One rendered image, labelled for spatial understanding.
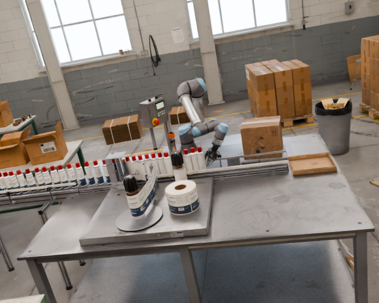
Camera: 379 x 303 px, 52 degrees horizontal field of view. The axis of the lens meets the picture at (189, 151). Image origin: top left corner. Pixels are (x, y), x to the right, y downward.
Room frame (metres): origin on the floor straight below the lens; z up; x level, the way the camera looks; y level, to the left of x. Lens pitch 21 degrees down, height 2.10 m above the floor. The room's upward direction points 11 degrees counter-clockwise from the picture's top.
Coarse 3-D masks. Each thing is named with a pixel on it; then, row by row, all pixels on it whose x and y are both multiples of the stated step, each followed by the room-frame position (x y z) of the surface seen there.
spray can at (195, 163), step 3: (192, 147) 2.74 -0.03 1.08; (192, 150) 2.72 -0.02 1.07; (192, 153) 2.72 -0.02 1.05; (195, 153) 2.72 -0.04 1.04; (192, 156) 2.71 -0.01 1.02; (195, 156) 2.71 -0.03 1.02; (192, 159) 2.72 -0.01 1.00; (195, 159) 2.71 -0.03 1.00; (192, 162) 2.72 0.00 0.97; (195, 162) 2.71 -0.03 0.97; (198, 162) 2.72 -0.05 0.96; (195, 165) 2.71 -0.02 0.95; (198, 165) 2.72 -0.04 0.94; (195, 168) 2.71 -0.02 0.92; (198, 168) 2.71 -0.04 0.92
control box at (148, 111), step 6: (144, 102) 2.82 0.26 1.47; (150, 102) 2.79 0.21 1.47; (156, 102) 2.82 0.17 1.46; (144, 108) 2.79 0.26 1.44; (150, 108) 2.78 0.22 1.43; (162, 108) 2.86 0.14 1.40; (144, 114) 2.80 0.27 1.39; (150, 114) 2.77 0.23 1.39; (156, 114) 2.81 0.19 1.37; (144, 120) 2.81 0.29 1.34; (150, 120) 2.77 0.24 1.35; (162, 120) 2.84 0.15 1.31; (144, 126) 2.83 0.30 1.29; (150, 126) 2.78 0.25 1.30
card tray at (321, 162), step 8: (328, 152) 2.66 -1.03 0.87; (288, 160) 2.72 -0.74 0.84; (296, 160) 2.71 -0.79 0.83; (304, 160) 2.68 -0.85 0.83; (312, 160) 2.65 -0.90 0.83; (320, 160) 2.63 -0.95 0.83; (328, 160) 2.60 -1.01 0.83; (296, 168) 2.57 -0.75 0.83; (304, 168) 2.54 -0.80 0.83; (312, 168) 2.45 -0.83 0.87; (320, 168) 2.44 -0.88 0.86; (328, 168) 2.43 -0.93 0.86; (336, 168) 2.42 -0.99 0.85
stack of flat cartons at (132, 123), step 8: (112, 120) 7.06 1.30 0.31; (120, 120) 6.95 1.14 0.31; (128, 120) 6.84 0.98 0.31; (136, 120) 6.74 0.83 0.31; (104, 128) 6.64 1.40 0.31; (112, 128) 6.64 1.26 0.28; (120, 128) 6.64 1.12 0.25; (128, 128) 6.64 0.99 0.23; (136, 128) 6.64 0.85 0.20; (104, 136) 6.64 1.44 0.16; (112, 136) 6.62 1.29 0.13; (120, 136) 6.63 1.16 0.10; (128, 136) 6.64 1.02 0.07; (136, 136) 6.64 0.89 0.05
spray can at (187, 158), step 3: (183, 150) 2.72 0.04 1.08; (186, 150) 2.71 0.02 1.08; (186, 153) 2.71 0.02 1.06; (183, 156) 2.72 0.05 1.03; (186, 156) 2.70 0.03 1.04; (189, 156) 2.71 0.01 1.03; (186, 159) 2.70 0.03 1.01; (189, 159) 2.71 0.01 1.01; (186, 162) 2.70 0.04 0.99; (189, 162) 2.71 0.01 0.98; (186, 165) 2.71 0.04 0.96; (189, 165) 2.70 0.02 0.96; (192, 165) 2.72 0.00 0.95; (186, 168) 2.71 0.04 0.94; (189, 168) 2.70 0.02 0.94; (192, 168) 2.71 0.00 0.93; (186, 171) 2.72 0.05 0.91; (189, 174) 2.70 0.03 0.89; (192, 174) 2.71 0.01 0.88
